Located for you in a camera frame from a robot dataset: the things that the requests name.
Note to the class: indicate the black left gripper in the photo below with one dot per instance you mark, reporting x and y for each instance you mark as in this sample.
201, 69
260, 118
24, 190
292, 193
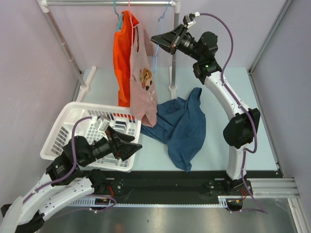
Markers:
120, 149

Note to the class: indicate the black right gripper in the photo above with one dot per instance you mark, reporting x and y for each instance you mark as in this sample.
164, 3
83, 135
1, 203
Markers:
171, 41

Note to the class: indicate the pink clothes hanger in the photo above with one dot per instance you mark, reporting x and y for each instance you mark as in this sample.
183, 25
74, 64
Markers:
133, 27

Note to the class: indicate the orange t shirt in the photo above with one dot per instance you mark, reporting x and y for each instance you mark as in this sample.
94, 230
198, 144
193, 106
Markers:
121, 59

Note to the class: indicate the pink printed t shirt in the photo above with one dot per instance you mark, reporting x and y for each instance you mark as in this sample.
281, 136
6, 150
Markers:
143, 97

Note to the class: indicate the teal clothes hanger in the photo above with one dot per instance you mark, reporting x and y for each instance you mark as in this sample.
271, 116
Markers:
119, 16

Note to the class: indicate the blue t shirt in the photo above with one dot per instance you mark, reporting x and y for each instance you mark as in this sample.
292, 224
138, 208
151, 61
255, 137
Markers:
181, 125

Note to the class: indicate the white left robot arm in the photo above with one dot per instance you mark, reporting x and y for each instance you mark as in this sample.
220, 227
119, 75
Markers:
64, 181

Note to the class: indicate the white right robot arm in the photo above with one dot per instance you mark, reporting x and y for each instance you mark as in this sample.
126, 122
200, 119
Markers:
241, 131

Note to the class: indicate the white plastic laundry basket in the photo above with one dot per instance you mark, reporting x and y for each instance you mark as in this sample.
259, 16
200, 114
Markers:
60, 134

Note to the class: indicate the metal clothes rack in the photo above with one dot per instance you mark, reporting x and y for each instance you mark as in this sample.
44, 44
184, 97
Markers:
83, 86

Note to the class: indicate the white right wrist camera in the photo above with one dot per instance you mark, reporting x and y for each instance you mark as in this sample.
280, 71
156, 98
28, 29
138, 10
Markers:
189, 20

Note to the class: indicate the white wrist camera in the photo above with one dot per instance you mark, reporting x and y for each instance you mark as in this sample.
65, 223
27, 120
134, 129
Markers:
102, 124
189, 20

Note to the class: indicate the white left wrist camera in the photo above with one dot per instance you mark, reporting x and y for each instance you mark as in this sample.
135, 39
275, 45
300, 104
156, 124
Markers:
102, 124

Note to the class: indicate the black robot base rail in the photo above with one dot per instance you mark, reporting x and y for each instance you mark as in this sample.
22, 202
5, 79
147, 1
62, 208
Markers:
178, 187

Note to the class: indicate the white slotted cable duct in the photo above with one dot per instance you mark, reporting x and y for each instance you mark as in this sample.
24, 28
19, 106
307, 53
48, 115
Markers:
88, 202

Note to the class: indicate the aluminium corner frame post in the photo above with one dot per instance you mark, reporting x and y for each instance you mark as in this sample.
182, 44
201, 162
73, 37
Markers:
271, 34

